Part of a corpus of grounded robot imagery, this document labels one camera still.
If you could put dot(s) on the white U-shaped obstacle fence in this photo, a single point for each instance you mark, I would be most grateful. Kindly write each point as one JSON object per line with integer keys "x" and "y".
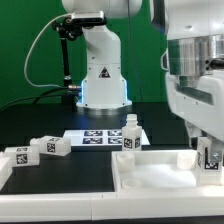
{"x": 129, "y": 204}

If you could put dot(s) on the white square table top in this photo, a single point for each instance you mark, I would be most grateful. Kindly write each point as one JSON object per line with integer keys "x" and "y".
{"x": 142, "y": 170}

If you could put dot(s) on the white sheet with markers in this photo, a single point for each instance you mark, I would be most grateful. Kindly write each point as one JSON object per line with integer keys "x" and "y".
{"x": 94, "y": 137}

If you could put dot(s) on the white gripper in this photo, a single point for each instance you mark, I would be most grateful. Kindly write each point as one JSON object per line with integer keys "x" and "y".
{"x": 202, "y": 108}

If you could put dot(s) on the black camera on stand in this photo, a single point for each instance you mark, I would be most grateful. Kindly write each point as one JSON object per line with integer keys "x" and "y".
{"x": 69, "y": 30}

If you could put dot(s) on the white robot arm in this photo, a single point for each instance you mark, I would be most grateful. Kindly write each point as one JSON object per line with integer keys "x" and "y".
{"x": 194, "y": 60}

